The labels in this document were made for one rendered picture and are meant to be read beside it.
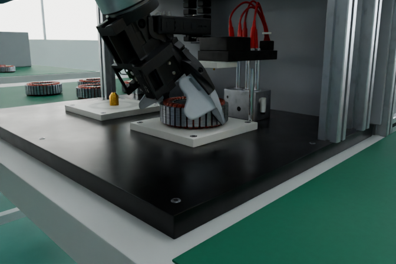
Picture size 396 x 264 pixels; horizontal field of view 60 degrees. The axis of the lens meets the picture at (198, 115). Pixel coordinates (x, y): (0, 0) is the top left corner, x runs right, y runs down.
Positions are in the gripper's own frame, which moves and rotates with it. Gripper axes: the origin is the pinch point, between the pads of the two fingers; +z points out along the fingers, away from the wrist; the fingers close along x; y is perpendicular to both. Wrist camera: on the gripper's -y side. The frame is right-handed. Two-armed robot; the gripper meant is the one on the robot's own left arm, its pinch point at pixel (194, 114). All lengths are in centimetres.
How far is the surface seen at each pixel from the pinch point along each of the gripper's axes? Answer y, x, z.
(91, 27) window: -228, -471, 87
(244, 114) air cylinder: -9.4, 1.3, 7.2
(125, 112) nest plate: 3.0, -16.7, 0.3
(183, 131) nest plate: 5.5, 3.1, -1.6
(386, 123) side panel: -21.1, 21.6, 15.1
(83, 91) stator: -7, -55, 6
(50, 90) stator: -3, -71, 5
